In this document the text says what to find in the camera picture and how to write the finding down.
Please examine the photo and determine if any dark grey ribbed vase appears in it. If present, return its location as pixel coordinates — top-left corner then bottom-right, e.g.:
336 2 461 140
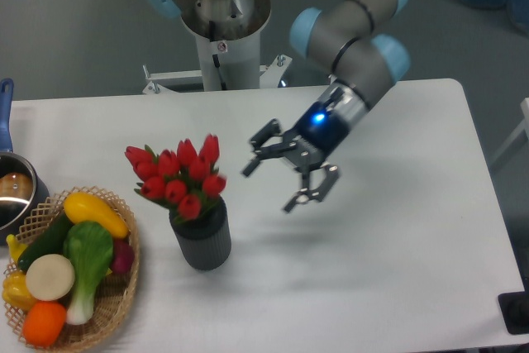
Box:
169 198 231 271

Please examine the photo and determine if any green bok choy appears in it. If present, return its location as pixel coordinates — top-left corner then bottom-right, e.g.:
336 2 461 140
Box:
63 221 113 326

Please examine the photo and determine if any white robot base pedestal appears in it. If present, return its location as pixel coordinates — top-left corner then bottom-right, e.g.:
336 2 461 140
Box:
195 32 261 92

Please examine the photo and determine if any cream round radish slice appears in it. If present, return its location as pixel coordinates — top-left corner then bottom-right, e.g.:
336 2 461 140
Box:
26 254 75 301

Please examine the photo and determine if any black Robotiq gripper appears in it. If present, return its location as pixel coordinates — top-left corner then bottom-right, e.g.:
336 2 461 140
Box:
241 100 350 213

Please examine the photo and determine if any black device at table edge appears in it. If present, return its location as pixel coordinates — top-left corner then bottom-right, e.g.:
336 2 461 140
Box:
498 292 528 335

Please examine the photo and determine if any white metal base frame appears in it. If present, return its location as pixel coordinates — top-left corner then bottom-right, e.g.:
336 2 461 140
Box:
141 53 315 95

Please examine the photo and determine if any yellow bell pepper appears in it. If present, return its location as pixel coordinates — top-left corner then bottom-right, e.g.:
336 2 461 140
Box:
2 270 37 312

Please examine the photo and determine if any yellow squash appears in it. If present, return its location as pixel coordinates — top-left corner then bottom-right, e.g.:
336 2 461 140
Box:
63 192 129 239

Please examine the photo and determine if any woven wicker basket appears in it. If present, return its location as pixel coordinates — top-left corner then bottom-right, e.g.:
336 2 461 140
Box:
1 187 140 352

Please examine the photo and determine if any red tulip bouquet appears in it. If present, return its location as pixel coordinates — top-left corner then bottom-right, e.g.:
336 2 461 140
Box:
125 134 226 224

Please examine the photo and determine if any yellow banana tip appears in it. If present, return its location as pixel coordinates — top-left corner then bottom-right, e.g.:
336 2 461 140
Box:
6 234 28 264

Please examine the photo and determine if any blue handled saucepan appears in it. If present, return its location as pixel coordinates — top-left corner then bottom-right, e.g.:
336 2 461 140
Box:
1 78 49 246

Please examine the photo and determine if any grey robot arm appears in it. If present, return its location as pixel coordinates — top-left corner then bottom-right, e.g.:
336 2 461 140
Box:
147 0 410 212

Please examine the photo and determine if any purple red onion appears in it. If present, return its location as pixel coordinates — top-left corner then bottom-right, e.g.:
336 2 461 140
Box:
109 240 135 274

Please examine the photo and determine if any green cucumber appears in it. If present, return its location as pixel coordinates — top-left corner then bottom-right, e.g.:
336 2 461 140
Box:
17 212 74 272

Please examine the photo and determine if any orange fruit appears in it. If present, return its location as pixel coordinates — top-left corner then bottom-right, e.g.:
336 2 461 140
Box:
22 301 66 348

